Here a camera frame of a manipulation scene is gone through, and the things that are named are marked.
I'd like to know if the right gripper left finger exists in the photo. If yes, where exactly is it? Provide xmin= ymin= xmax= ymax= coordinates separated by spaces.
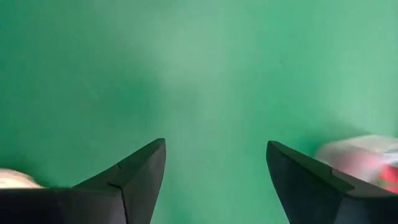
xmin=0 ymin=138 xmax=167 ymax=224

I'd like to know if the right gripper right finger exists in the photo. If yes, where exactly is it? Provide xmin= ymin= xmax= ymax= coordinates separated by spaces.
xmin=266 ymin=140 xmax=398 ymax=224

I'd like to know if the red tomato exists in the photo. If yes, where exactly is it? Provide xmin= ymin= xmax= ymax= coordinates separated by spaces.
xmin=369 ymin=161 xmax=398 ymax=194

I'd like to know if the clear plastic bin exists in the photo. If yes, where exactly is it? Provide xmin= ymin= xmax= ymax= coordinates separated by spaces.
xmin=314 ymin=134 xmax=398 ymax=195

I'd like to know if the white garlic bulb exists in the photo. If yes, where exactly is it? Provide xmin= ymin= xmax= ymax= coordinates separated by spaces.
xmin=0 ymin=167 xmax=46 ymax=190

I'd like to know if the green table mat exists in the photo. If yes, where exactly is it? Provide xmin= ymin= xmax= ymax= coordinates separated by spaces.
xmin=0 ymin=0 xmax=398 ymax=224

